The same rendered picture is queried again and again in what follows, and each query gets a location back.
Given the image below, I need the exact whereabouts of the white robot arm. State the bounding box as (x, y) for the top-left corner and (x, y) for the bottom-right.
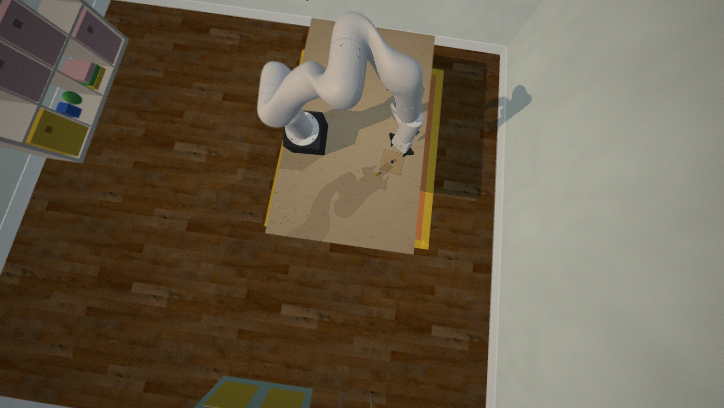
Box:
(257, 11), (424, 146)

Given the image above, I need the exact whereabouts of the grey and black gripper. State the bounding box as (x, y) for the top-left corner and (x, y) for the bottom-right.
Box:
(389, 132), (414, 157)

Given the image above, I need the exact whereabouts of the tan square mat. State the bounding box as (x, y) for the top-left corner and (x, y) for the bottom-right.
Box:
(379, 149), (404, 175)

